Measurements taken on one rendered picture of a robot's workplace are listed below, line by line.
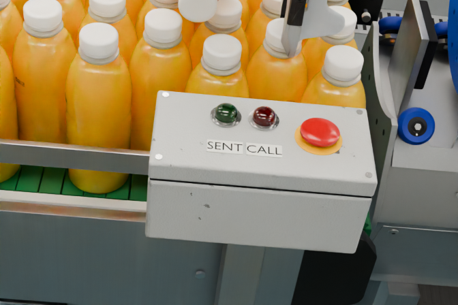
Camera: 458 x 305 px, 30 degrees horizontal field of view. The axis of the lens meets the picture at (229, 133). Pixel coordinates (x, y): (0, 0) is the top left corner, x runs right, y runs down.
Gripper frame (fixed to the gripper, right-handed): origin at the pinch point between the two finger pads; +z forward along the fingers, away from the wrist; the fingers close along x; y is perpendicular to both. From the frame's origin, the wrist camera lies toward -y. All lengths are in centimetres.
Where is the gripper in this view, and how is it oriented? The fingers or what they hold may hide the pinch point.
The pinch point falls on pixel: (284, 32)
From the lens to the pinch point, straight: 90.4
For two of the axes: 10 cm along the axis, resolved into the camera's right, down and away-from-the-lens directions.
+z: -1.0, 7.4, 6.7
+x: 0.2, -6.7, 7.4
